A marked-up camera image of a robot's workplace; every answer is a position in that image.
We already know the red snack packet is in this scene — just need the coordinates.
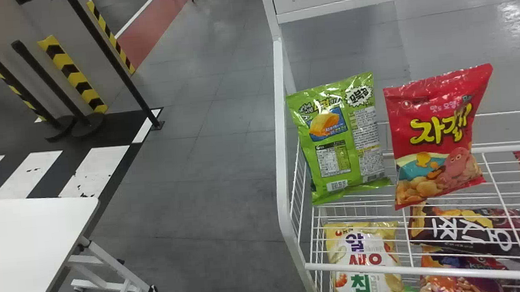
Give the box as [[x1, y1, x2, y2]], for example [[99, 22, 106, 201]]
[[381, 63, 504, 211]]

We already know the white side table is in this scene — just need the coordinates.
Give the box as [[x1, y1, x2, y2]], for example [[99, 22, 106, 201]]
[[0, 188, 159, 292]]

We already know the orange purple snack packet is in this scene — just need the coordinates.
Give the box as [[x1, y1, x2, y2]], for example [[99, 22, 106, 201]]
[[413, 237, 520, 292]]

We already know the wide yellow black corner guard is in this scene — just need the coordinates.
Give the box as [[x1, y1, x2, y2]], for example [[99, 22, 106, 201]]
[[37, 31, 109, 119]]

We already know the white wire rack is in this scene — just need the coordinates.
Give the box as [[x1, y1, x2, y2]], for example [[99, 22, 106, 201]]
[[258, 0, 520, 292]]

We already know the narrow yellow black corner guard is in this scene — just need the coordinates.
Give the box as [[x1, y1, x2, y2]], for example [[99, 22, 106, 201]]
[[86, 0, 136, 79]]

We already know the black post round foot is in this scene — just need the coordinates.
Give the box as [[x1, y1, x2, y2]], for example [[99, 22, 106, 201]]
[[11, 33, 106, 143]]

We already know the brown snack packet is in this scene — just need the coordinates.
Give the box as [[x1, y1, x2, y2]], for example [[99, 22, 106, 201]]
[[406, 195, 520, 267]]

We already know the green snack packet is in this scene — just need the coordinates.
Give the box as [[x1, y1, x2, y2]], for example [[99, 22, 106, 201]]
[[284, 71, 393, 207]]

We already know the yellow black striped post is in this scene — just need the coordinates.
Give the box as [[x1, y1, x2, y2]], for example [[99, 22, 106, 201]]
[[0, 40, 77, 146]]

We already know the yellow snack packet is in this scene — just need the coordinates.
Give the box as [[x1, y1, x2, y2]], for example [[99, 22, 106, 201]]
[[323, 217, 406, 292]]

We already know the tall black pole stand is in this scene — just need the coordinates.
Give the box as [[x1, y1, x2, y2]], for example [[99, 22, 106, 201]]
[[48, 0, 165, 138]]

